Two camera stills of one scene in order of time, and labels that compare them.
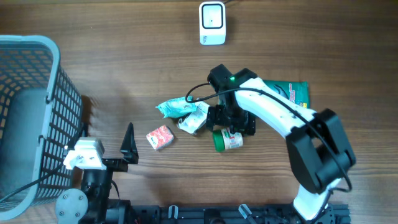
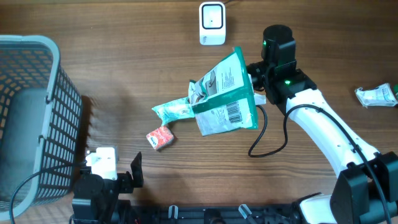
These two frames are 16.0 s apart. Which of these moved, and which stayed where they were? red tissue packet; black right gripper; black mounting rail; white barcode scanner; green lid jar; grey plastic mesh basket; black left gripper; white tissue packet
Moved: black left gripper; green lid jar; white tissue packet; black right gripper
Stayed: grey plastic mesh basket; white barcode scanner; red tissue packet; black mounting rail
